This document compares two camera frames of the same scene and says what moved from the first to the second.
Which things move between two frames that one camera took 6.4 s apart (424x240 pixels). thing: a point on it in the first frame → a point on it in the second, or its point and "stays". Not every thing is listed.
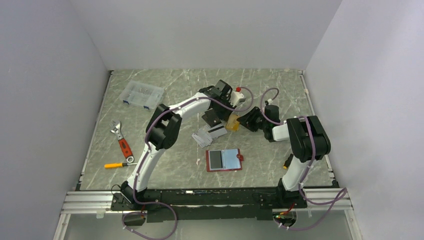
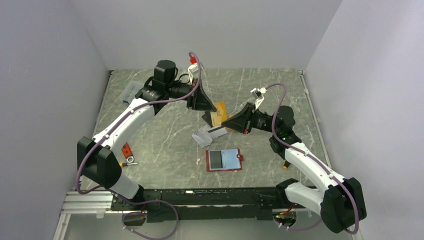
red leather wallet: x=218 y=160 stays
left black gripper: x=225 y=116 → x=199 y=101
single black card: x=216 y=159 stays
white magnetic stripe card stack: x=205 y=135 stays
